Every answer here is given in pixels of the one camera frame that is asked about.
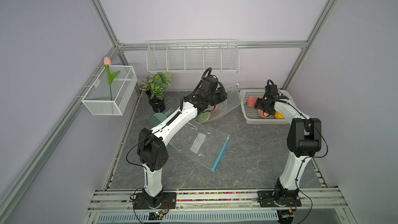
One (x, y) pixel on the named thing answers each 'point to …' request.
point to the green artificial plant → (155, 85)
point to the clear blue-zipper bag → (201, 145)
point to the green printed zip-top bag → (233, 100)
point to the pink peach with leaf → (260, 113)
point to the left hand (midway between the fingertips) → (230, 94)
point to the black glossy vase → (158, 105)
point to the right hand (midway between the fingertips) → (261, 105)
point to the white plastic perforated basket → (251, 115)
